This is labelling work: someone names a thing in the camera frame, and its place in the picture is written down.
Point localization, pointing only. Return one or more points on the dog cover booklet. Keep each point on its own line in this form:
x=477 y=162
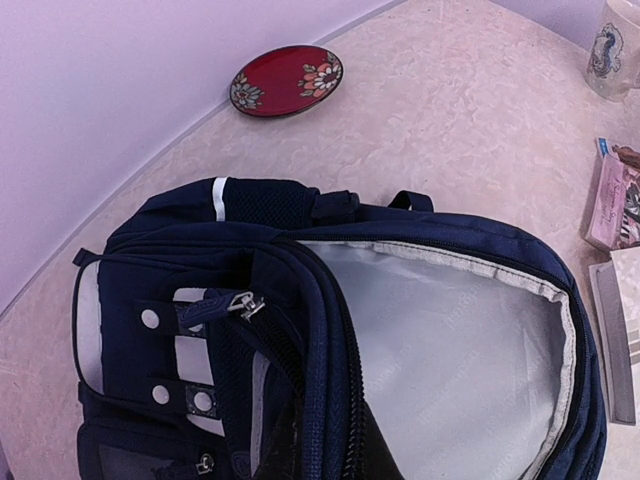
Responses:
x=625 y=154

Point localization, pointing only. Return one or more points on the white coffee cover book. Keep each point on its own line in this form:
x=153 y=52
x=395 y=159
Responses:
x=615 y=289

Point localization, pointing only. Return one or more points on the red floral round dish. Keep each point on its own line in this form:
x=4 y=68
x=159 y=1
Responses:
x=286 y=81

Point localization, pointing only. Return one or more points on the navy blue backpack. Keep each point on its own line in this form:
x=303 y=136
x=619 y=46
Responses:
x=262 y=329

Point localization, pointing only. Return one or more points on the pink magazine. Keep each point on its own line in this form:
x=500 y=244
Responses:
x=614 y=223

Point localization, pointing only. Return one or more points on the beige ceramic mug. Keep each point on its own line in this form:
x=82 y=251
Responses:
x=613 y=65

